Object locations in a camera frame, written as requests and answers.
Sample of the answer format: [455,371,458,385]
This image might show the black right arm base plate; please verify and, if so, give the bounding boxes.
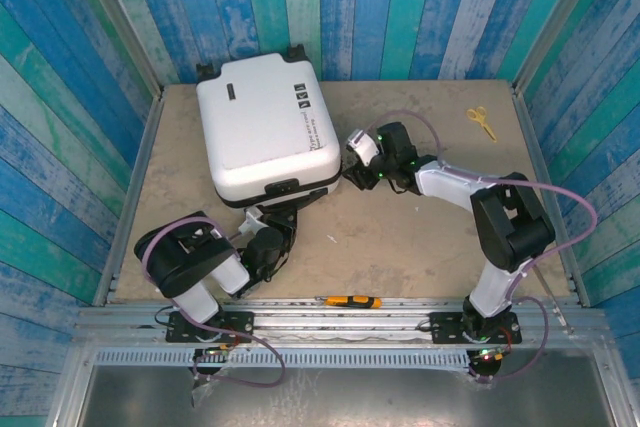
[429,311,523,346]

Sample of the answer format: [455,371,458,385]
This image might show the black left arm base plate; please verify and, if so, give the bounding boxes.
[165,310,255,344]

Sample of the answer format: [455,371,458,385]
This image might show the orange and black utility knife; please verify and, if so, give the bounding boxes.
[322,295,383,310]

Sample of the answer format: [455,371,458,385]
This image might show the white hardshell suitcase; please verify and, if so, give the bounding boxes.
[194,44,344,211]

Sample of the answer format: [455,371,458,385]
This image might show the yellow scissors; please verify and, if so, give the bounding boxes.
[466,106,498,143]

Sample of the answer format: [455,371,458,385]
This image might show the metal sheet tray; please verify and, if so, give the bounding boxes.
[74,364,616,421]

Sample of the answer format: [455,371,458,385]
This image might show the thin metal rod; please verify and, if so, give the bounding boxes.
[532,266,571,334]

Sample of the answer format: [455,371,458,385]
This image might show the aluminium rail frame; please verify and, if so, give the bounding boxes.
[74,296,609,348]

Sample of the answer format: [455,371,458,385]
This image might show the aluminium corner post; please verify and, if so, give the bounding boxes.
[513,0,612,93]
[69,0,165,98]

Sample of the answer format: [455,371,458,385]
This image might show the aluminium table side rail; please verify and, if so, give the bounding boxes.
[512,81,591,306]
[94,96,165,306]

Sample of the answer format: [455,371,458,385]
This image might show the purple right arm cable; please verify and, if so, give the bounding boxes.
[362,109,600,384]

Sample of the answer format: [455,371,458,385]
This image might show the grey slotted cable duct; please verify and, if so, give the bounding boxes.
[94,349,474,368]

